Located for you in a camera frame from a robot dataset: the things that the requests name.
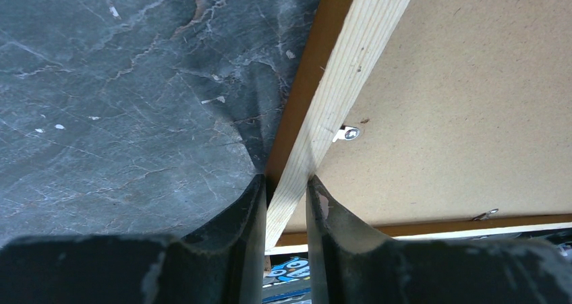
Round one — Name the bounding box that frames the brown cardboard backing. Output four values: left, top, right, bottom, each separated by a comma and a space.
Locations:
282, 0, 572, 235

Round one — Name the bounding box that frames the wooden picture frame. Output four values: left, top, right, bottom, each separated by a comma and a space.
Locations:
266, 0, 571, 253

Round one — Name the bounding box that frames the small metal retaining clip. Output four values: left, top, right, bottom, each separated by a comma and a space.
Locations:
332, 125, 361, 143

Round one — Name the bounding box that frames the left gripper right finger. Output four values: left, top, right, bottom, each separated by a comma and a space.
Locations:
306, 177, 571, 303

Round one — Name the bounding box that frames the blue owl figure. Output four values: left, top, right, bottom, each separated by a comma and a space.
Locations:
266, 257, 310, 283

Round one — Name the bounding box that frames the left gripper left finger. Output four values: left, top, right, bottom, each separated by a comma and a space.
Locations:
1, 175, 266, 303

